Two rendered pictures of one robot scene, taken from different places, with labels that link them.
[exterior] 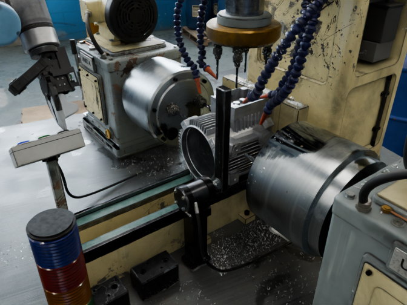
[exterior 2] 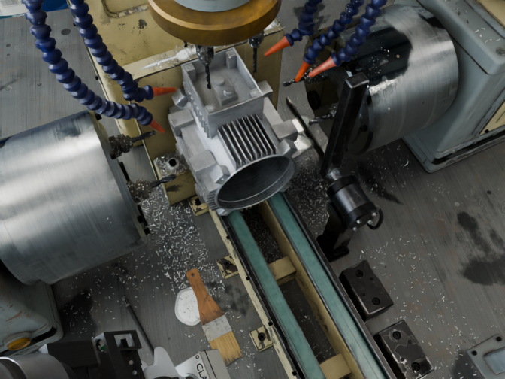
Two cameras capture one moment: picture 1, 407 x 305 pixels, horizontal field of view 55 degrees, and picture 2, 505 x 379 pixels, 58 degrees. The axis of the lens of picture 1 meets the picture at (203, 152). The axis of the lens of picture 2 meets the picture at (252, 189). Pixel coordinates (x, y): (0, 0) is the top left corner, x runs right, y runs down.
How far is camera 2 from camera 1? 0.93 m
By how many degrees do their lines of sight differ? 59
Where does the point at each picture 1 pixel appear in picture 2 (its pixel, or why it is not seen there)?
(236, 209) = not seen: hidden behind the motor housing
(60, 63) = (85, 362)
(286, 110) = (264, 43)
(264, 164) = (387, 105)
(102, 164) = not seen: hidden behind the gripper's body
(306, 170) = (427, 70)
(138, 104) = (104, 244)
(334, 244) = (483, 95)
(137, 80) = (52, 226)
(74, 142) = (219, 365)
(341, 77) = not seen: outside the picture
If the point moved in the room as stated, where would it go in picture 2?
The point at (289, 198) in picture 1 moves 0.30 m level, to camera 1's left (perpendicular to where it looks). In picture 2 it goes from (427, 104) to (427, 262)
